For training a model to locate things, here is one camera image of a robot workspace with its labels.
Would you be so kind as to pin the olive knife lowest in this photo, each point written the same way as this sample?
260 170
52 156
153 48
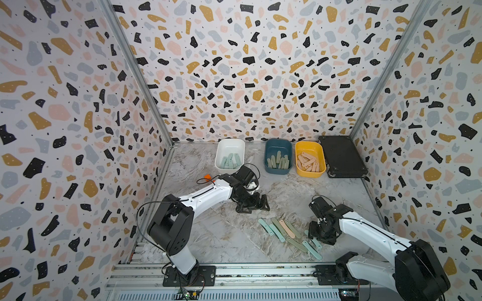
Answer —
296 244

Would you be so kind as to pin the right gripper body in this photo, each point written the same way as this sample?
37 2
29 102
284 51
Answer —
317 231

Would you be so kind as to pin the mint knife lowest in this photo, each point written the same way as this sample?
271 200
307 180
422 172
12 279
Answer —
312 251

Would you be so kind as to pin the olive knife bottom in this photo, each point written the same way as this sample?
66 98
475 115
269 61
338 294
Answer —
279 227

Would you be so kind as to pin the white storage box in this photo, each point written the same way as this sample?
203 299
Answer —
226 147

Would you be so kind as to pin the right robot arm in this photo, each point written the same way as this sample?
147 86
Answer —
410 268

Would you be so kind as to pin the yellow storage box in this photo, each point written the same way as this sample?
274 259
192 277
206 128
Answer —
314 149

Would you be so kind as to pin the aluminium front rail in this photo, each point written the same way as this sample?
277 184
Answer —
243 281

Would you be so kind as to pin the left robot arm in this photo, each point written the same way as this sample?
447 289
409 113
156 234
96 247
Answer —
170 227

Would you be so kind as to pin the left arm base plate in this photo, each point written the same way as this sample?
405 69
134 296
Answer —
200 276

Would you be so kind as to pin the dark teal storage box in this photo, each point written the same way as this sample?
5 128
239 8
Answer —
274 145

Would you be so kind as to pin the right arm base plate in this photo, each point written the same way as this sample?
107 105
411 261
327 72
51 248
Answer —
333 274

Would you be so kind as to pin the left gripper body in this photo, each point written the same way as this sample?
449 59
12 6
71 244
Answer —
250 201

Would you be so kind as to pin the black case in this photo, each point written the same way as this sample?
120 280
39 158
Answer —
342 157

